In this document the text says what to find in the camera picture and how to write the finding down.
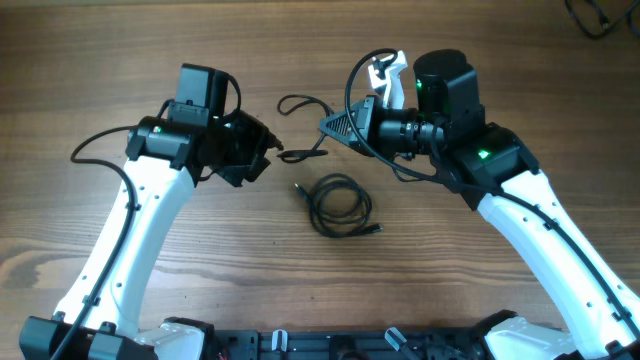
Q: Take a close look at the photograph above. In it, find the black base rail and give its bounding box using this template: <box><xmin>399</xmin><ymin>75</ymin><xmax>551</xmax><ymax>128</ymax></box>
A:
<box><xmin>216</xmin><ymin>328</ymin><xmax>490</xmax><ymax>360</ymax></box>

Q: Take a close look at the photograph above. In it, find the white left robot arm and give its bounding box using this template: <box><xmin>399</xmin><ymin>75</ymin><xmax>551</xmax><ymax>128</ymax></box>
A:
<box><xmin>19</xmin><ymin>111</ymin><xmax>282</xmax><ymax>359</ymax></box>

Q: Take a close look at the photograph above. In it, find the black USB cable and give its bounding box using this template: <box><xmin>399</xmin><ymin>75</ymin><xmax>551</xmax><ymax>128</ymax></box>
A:
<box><xmin>293</xmin><ymin>172</ymin><xmax>385</xmax><ymax>239</ymax></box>

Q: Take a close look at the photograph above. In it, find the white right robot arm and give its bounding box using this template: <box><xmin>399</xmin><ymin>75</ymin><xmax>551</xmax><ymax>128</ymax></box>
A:
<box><xmin>319</xmin><ymin>49</ymin><xmax>639</xmax><ymax>359</ymax></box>

